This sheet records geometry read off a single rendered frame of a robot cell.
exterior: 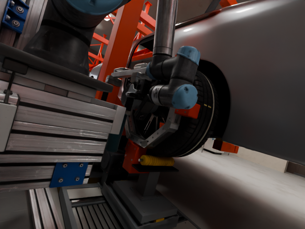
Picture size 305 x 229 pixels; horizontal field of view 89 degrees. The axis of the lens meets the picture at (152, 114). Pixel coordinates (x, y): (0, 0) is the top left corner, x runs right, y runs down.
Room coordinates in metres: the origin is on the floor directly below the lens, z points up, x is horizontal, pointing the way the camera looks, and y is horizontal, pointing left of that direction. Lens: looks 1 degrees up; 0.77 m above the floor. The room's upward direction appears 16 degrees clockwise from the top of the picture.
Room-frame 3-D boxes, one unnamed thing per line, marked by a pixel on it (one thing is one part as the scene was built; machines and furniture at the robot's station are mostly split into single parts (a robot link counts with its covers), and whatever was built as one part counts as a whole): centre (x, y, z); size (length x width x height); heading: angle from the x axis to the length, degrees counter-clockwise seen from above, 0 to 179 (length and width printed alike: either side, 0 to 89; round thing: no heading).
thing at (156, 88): (0.55, -0.01, 0.85); 0.08 x 0.05 x 0.08; 128
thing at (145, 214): (1.11, -0.09, 0.32); 0.40 x 0.30 x 0.28; 38
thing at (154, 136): (1.01, 0.04, 0.85); 0.54 x 0.07 x 0.54; 38
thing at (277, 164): (7.55, -5.41, 0.40); 2.45 x 0.76 x 0.81; 43
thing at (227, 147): (2.86, -1.44, 0.69); 0.52 x 0.17 x 0.35; 128
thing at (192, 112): (0.76, -0.16, 0.85); 0.09 x 0.08 x 0.07; 38
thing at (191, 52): (0.51, -0.05, 0.95); 0.11 x 0.08 x 0.11; 37
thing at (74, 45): (0.41, 0.27, 0.87); 0.15 x 0.15 x 0.10
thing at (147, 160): (0.97, -0.11, 0.51); 0.29 x 0.06 x 0.06; 128
